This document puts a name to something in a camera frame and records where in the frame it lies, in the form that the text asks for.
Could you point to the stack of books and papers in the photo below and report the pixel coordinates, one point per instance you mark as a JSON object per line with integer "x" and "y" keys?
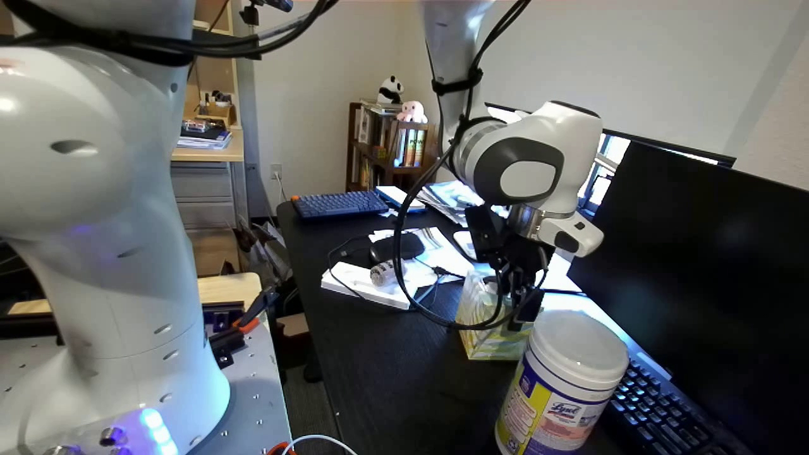
{"x": 451, "y": 200}

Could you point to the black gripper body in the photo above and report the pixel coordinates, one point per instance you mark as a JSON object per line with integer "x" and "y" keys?
{"x": 508, "y": 253}

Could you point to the white disinfectant wipes canister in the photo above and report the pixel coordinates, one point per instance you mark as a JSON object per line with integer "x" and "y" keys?
{"x": 561, "y": 384}

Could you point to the black keyboard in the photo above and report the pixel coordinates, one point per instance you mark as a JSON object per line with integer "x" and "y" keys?
{"x": 653, "y": 418}

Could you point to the black computer monitor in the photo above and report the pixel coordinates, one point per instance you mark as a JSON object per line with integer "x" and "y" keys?
{"x": 706, "y": 272}

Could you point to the white styrofoam tray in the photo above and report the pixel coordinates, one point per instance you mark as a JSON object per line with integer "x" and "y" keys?
{"x": 350, "y": 279}

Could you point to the white paper sheets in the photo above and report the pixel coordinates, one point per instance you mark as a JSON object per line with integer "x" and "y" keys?
{"x": 426, "y": 247}

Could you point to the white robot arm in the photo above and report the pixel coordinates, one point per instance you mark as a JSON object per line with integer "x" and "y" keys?
{"x": 92, "y": 105}

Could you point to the wooden shelf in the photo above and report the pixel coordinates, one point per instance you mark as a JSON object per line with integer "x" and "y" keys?
{"x": 211, "y": 121}

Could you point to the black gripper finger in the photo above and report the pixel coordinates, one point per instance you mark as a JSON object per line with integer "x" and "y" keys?
{"x": 527, "y": 296}
{"x": 505, "y": 293}

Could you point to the wooden board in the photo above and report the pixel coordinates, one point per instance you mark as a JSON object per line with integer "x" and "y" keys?
{"x": 212, "y": 291}

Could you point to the panda plush toy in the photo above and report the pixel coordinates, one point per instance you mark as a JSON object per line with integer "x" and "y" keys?
{"x": 389, "y": 91}

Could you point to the blue keyboard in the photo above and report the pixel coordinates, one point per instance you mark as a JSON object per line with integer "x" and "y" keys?
{"x": 339, "y": 205}

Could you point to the yellow patterned tissue box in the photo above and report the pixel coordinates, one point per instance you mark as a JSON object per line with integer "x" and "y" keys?
{"x": 483, "y": 319}

